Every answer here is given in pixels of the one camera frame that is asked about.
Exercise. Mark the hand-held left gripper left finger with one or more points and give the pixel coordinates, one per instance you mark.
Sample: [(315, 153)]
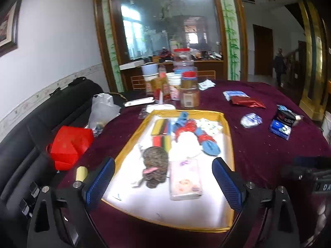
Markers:
[(100, 178)]

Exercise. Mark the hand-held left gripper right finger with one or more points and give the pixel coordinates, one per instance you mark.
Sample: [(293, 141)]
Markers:
[(227, 183)]

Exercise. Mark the blue red sock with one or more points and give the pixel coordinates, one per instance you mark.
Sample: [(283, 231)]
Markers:
[(210, 147)]

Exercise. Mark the pink tissue pack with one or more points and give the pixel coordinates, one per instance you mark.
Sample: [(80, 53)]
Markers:
[(185, 180)]

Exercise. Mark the white cloth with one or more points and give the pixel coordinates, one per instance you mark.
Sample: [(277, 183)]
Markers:
[(186, 144)]

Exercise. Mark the brown round scrubber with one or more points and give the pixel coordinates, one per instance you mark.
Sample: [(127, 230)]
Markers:
[(155, 160)]

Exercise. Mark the white tray yellow rim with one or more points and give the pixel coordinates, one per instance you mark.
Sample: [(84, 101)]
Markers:
[(155, 201)]

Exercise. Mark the red plastic bag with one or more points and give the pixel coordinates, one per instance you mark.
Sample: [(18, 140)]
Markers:
[(188, 128)]

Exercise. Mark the gold roll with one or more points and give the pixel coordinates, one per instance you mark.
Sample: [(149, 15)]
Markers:
[(81, 173)]

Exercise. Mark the red gift bag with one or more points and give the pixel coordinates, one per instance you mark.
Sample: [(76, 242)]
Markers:
[(68, 147)]

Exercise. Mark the blue box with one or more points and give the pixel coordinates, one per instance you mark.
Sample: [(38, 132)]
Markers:
[(280, 130)]

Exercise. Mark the blue white round packet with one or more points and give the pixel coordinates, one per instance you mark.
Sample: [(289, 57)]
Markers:
[(250, 121)]

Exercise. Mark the black box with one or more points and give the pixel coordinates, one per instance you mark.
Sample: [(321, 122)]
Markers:
[(285, 116)]

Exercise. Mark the white plastic bag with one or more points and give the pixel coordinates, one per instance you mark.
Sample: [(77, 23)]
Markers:
[(103, 108)]

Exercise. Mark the clear plastic packet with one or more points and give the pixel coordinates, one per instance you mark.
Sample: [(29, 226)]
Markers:
[(143, 113)]

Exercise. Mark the yellow black red blue pack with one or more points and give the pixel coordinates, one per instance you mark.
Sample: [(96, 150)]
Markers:
[(159, 126)]

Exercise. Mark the blue knitted cloth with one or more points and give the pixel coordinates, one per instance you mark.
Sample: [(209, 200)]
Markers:
[(181, 117)]

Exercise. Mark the black sofa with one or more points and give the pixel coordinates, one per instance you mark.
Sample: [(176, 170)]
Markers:
[(25, 144)]

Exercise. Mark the red foil packet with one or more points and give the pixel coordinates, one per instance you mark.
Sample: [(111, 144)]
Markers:
[(245, 102)]

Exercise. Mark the blue striped packet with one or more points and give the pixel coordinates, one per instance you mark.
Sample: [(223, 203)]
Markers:
[(234, 94)]

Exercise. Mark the white round lid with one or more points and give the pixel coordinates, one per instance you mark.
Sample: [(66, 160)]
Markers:
[(160, 108)]

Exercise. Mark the clear jar brown contents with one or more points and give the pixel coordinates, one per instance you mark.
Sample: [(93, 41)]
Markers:
[(190, 98)]

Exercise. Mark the white printed packets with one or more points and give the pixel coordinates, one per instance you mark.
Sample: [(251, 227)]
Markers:
[(206, 85)]

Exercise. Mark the small red carton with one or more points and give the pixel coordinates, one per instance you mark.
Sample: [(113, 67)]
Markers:
[(159, 95)]

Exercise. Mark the clear jar red white label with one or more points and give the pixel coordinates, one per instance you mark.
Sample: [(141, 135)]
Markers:
[(157, 87)]

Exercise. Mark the white printed cup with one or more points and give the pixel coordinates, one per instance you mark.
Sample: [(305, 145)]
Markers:
[(173, 87)]

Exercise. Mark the gold label jar red lid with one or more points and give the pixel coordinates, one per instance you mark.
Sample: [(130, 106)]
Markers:
[(188, 80)]

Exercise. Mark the wooden cabinet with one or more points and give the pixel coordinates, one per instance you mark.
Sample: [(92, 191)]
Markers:
[(212, 68)]

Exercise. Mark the white flat box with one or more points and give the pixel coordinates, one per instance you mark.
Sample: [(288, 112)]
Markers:
[(132, 65)]

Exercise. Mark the pale blue lidded container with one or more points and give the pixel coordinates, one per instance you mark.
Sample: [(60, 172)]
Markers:
[(149, 69)]

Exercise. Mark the tall clear jar red lid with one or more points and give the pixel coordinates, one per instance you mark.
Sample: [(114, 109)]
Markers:
[(183, 58)]

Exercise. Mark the bamboo painted panel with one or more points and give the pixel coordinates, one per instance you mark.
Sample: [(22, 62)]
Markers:
[(230, 31), (111, 44)]

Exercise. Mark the wooden door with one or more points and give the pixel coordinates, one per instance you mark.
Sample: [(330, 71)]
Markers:
[(263, 49)]

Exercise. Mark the glass partition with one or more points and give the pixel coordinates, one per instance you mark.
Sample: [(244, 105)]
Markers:
[(155, 18)]

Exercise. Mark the framed picture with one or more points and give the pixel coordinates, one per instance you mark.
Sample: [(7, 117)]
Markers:
[(9, 28)]

